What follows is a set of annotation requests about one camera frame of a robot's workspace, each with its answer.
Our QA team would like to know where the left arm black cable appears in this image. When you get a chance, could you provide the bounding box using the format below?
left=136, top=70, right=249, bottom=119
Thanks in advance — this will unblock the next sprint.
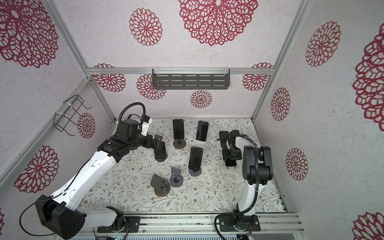
left=19, top=102, right=147, bottom=237

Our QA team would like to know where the black phone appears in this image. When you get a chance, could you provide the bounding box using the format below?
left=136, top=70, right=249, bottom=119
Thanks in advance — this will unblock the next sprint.
left=154, top=141, right=168, bottom=158
left=189, top=147, right=204, bottom=172
left=218, top=131, right=230, bottom=154
left=224, top=159, right=237, bottom=167
left=196, top=121, right=209, bottom=142
left=173, top=119, right=185, bottom=140

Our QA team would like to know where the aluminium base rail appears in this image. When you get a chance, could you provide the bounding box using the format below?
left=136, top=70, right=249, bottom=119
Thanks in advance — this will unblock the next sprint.
left=52, top=212, right=305, bottom=236

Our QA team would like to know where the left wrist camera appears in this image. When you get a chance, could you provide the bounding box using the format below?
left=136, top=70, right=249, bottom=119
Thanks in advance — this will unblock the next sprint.
left=140, top=116, right=152, bottom=137

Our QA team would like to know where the dark left phone stand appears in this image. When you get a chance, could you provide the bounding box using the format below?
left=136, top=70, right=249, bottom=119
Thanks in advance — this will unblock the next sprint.
left=155, top=157, right=167, bottom=163

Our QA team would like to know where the grey round phone stand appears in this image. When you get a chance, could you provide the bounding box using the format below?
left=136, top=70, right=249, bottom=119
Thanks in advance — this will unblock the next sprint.
left=170, top=167, right=184, bottom=188

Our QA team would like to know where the wooden base phone stand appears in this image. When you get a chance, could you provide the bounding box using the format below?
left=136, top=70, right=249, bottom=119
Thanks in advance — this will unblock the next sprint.
left=150, top=174, right=171, bottom=197

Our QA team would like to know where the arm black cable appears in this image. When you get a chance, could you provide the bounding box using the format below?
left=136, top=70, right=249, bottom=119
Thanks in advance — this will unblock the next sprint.
left=19, top=102, right=147, bottom=237
left=213, top=136, right=261, bottom=240

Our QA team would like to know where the dark grey wall shelf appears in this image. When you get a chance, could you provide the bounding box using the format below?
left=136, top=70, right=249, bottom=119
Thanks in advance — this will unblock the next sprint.
left=152, top=69, right=231, bottom=90

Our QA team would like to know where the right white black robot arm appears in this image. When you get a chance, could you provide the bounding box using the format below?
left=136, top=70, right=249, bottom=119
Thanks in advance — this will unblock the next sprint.
left=217, top=131, right=274, bottom=217

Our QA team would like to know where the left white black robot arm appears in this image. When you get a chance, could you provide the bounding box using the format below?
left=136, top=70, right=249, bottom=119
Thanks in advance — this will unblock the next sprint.
left=36, top=134, right=163, bottom=240

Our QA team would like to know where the grey round right stand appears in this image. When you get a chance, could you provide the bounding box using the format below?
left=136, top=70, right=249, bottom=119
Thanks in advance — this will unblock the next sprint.
left=188, top=169, right=202, bottom=177

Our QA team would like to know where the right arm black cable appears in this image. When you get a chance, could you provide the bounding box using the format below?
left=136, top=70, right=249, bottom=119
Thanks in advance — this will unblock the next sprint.
left=213, top=136, right=261, bottom=240

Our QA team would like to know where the clear acrylic phone stand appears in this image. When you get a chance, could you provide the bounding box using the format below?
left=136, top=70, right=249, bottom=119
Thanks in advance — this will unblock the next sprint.
left=194, top=140, right=206, bottom=149

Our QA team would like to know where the black wire wall rack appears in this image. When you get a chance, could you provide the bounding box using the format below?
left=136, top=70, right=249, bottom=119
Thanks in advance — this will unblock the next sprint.
left=53, top=94, right=91, bottom=137

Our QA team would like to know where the back wooden base stand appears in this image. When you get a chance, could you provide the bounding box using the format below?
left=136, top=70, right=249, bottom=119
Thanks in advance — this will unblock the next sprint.
left=173, top=139, right=187, bottom=149

